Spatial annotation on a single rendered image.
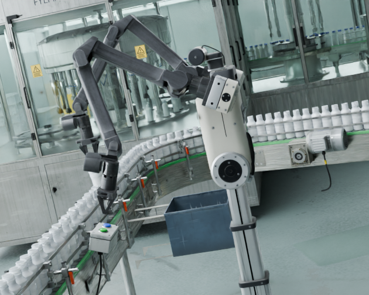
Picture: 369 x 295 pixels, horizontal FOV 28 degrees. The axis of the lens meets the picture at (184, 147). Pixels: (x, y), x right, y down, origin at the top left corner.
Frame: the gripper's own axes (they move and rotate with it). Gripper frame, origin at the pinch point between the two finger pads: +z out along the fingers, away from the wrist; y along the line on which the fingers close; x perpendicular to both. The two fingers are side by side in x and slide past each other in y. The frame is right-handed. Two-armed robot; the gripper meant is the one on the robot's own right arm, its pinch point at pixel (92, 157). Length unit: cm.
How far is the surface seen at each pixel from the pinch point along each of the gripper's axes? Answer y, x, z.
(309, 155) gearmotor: -98, -105, 40
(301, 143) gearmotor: -95, -104, 32
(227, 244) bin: -52, -9, 55
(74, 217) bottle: -1, 49, 15
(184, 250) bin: -31, -9, 54
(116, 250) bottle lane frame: -5.0, 14.2, 41.7
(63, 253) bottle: -2, 73, 22
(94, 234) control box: -14, 69, 18
